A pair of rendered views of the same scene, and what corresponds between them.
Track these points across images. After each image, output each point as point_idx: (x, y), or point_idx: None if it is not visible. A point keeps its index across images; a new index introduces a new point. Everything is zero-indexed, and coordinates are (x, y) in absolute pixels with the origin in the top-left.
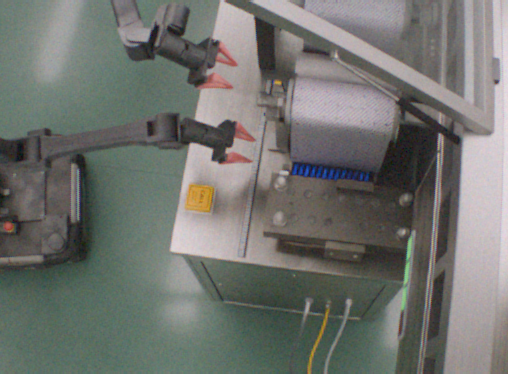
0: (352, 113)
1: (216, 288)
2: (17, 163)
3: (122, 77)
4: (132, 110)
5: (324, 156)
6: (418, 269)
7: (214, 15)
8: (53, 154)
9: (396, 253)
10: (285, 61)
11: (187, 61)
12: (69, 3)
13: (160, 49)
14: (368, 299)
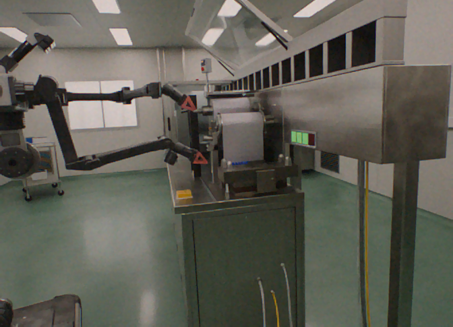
0: (244, 114)
1: (197, 304)
2: (78, 161)
3: (103, 289)
4: (112, 299)
5: (238, 152)
6: (301, 111)
7: (152, 259)
8: (104, 155)
9: (290, 176)
10: (204, 175)
11: (176, 92)
12: (65, 271)
13: (166, 84)
14: (292, 255)
